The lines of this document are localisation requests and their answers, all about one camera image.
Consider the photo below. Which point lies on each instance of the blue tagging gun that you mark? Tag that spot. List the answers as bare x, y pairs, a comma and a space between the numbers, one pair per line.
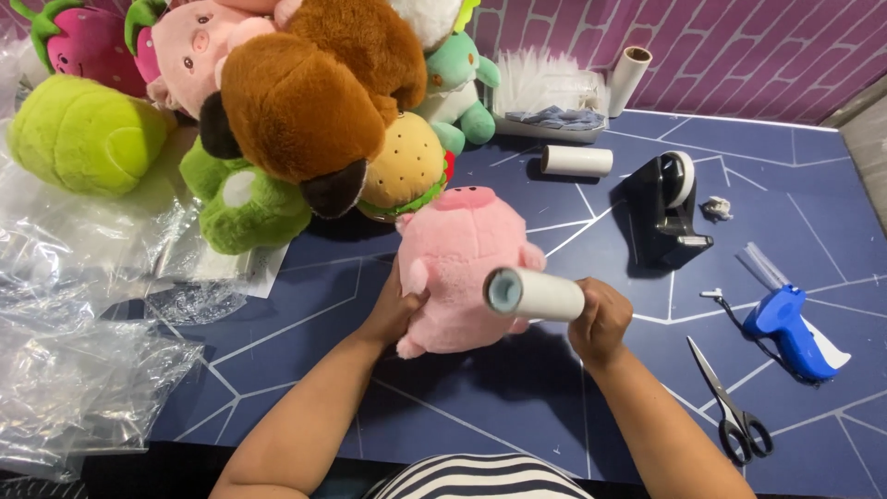
790, 329

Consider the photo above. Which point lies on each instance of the heap of clear plastic bags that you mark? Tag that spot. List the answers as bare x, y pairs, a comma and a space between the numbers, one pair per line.
83, 298

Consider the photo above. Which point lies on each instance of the white lint roller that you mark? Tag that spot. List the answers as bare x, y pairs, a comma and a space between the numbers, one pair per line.
533, 294

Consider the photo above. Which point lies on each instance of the white plush toy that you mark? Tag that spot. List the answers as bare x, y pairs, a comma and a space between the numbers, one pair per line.
433, 17

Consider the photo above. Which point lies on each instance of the pink pig strawberry-hat plush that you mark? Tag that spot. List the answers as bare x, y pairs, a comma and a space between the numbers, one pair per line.
190, 55

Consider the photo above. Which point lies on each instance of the strawberry plush toy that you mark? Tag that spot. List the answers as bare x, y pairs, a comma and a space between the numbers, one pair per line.
86, 45

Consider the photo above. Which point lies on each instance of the green frog plush toy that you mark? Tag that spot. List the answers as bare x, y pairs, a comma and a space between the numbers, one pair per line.
239, 204

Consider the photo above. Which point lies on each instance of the pink pig plush toy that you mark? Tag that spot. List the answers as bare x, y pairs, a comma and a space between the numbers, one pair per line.
461, 263

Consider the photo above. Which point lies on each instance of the black tape dispenser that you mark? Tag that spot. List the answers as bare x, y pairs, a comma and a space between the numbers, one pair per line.
664, 211

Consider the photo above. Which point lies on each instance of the lime green plush toy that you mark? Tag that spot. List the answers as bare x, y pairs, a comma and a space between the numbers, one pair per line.
83, 135

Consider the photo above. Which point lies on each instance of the white lint roller refill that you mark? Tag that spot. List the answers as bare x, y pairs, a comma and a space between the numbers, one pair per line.
628, 80
576, 161

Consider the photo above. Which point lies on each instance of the person's left fingers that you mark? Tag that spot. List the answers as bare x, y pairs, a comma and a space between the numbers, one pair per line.
414, 305

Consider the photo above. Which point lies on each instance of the person's left hand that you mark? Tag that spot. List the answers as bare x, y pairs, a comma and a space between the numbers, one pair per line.
388, 315

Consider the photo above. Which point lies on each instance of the person's right fingers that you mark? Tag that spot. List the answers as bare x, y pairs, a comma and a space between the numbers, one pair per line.
581, 315

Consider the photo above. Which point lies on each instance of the person's striped shirt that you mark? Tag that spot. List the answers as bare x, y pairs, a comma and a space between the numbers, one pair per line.
478, 478

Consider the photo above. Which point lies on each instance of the teal dinosaur plush toy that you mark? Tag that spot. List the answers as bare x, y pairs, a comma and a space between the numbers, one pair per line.
457, 90

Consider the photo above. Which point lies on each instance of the crumpled white paper scrap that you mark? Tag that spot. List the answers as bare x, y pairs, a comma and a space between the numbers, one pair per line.
716, 208

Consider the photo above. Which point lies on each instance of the white tray with tag pins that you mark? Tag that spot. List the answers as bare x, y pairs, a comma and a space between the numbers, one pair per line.
551, 100

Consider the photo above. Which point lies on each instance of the brown capybara plush toy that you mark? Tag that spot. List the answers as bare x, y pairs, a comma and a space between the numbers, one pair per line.
312, 104

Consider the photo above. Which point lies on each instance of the person's right hand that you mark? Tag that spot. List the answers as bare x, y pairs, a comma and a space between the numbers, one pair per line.
601, 324

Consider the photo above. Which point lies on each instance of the hamburger plush toy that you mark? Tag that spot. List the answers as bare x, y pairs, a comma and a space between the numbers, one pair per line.
405, 170

